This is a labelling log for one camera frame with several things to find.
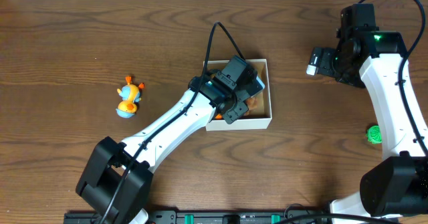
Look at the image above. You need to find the brown plush toy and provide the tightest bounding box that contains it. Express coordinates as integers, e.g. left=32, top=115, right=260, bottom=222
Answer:
left=214, top=97, right=257, bottom=120

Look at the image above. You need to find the green yarn ball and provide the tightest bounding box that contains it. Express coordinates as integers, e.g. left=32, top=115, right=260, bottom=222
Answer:
left=366, top=125, right=382, bottom=144

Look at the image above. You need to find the yellow blue duck toy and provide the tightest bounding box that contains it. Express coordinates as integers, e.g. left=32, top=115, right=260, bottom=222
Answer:
left=116, top=76, right=145, bottom=118

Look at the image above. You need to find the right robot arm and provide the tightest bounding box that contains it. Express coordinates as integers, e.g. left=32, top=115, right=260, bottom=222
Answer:
left=306, top=31, right=427, bottom=217

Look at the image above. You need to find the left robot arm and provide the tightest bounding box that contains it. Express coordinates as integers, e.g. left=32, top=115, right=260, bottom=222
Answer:
left=76, top=74, right=265, bottom=223

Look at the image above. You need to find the white cardboard box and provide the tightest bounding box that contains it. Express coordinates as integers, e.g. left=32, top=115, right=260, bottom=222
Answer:
left=205, top=59, right=272, bottom=131

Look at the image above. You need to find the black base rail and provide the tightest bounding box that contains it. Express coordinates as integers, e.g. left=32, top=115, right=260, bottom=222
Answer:
left=64, top=209, right=331, bottom=224

